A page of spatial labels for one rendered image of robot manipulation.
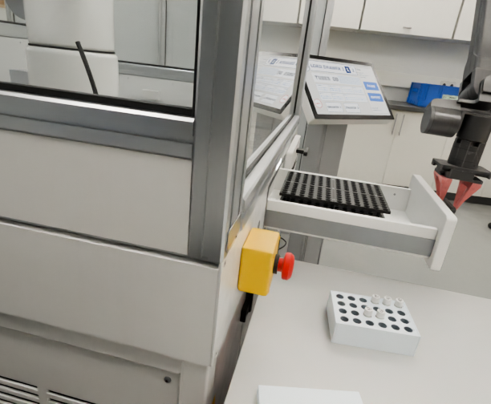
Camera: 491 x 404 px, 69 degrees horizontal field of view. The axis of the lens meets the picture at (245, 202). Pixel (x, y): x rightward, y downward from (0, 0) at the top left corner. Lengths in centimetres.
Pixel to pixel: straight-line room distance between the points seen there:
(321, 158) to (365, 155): 219
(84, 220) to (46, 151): 8
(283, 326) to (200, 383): 17
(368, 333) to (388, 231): 22
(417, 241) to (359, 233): 11
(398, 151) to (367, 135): 36
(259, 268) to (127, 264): 18
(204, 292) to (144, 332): 11
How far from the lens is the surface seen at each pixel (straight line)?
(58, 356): 61
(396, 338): 61
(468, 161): 86
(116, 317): 49
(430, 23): 427
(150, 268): 42
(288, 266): 51
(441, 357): 66
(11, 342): 65
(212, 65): 33
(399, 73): 451
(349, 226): 72
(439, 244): 74
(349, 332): 59
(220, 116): 34
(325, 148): 173
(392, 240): 74
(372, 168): 395
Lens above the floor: 115
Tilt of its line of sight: 21 degrees down
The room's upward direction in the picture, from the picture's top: 6 degrees clockwise
